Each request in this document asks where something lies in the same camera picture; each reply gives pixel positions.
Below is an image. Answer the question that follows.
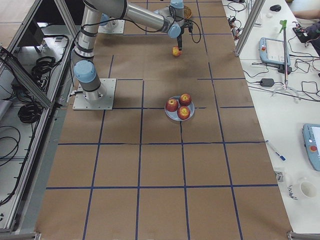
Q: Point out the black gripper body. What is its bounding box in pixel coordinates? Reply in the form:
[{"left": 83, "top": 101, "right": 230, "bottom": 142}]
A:
[{"left": 177, "top": 21, "right": 193, "bottom": 38}]

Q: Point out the yellow-red apple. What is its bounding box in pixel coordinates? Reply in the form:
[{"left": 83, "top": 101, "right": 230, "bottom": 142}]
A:
[{"left": 172, "top": 46, "right": 182, "bottom": 57}]

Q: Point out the brown wicker basket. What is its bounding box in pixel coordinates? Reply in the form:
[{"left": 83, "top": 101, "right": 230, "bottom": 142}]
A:
[{"left": 183, "top": 5, "right": 192, "bottom": 19}]

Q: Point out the red apple on plate back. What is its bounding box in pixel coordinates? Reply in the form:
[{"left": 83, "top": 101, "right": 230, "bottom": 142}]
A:
[{"left": 178, "top": 93, "right": 192, "bottom": 106}]

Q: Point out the red apple on plate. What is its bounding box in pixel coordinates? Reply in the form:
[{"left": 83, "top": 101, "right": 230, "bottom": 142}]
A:
[
  {"left": 178, "top": 93, "right": 192, "bottom": 106},
  {"left": 177, "top": 105, "right": 191, "bottom": 121},
  {"left": 165, "top": 98, "right": 179, "bottom": 112}
]

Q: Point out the red apple on plate left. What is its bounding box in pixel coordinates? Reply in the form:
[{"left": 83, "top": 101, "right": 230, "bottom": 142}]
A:
[{"left": 165, "top": 98, "right": 179, "bottom": 112}]

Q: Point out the red apple on plate front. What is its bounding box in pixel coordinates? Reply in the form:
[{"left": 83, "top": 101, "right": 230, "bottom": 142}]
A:
[{"left": 177, "top": 105, "right": 191, "bottom": 121}]

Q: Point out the light blue plate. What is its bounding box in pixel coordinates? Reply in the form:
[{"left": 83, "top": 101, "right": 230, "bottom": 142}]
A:
[{"left": 164, "top": 95, "right": 195, "bottom": 122}]

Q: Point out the left teach pendant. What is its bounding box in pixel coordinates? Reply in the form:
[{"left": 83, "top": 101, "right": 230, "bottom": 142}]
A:
[{"left": 258, "top": 37, "right": 285, "bottom": 66}]

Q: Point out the teach pendant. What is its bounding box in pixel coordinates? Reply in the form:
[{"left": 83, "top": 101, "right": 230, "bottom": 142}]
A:
[
  {"left": 258, "top": 37, "right": 285, "bottom": 66},
  {"left": 302, "top": 123, "right": 320, "bottom": 172}
]

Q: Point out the black computer mouse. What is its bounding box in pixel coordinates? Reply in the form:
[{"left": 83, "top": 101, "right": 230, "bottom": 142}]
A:
[{"left": 269, "top": 4, "right": 282, "bottom": 12}]

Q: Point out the metal tripod stand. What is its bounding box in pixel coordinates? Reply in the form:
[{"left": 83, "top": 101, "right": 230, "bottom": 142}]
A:
[{"left": 271, "top": 19, "right": 301, "bottom": 101}]

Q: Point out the black power adapter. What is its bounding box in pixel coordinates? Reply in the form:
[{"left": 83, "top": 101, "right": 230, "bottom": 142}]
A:
[{"left": 259, "top": 78, "right": 275, "bottom": 88}]

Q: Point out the blue white pen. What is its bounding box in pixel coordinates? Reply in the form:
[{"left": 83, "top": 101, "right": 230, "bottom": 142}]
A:
[{"left": 265, "top": 140, "right": 286, "bottom": 161}]

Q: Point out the right teach pendant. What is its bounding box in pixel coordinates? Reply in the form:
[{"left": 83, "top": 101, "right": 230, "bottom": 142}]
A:
[{"left": 302, "top": 123, "right": 320, "bottom": 172}]

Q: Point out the white mug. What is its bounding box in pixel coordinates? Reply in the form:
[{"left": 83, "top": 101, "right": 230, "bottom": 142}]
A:
[{"left": 287, "top": 178, "right": 318, "bottom": 201}]

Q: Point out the black braided right cable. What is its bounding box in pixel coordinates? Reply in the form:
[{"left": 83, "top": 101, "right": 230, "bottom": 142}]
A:
[{"left": 168, "top": 4, "right": 202, "bottom": 44}]

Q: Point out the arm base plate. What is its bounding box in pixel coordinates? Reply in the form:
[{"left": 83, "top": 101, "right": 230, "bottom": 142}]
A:
[
  {"left": 72, "top": 78, "right": 117, "bottom": 111},
  {"left": 98, "top": 20, "right": 125, "bottom": 35}
]

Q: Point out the aluminium frame post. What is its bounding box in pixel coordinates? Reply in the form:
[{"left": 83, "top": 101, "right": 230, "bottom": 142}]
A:
[{"left": 233, "top": 0, "right": 265, "bottom": 57}]

